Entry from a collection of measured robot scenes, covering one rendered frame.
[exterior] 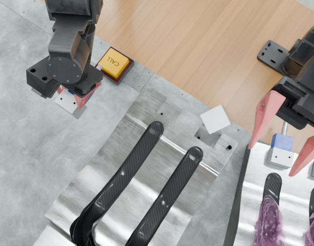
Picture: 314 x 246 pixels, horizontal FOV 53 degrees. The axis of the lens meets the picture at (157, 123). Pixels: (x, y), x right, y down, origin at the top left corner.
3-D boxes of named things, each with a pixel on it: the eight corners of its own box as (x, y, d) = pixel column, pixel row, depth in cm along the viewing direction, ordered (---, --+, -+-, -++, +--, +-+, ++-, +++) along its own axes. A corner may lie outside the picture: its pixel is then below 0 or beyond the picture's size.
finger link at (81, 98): (79, 121, 68) (83, 92, 61) (52, 103, 69) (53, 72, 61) (98, 104, 72) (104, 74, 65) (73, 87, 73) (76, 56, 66)
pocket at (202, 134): (201, 124, 78) (203, 120, 75) (219, 136, 78) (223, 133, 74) (191, 139, 77) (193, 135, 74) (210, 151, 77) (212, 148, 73)
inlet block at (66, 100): (94, 65, 77) (89, 55, 71) (110, 75, 76) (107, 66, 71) (61, 108, 74) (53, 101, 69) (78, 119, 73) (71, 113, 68)
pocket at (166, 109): (165, 101, 80) (166, 96, 76) (183, 112, 79) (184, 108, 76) (155, 115, 79) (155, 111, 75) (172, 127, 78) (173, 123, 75)
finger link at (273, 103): (291, 167, 38) (329, 107, 40) (242, 133, 39) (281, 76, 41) (272, 172, 45) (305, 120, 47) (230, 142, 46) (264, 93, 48)
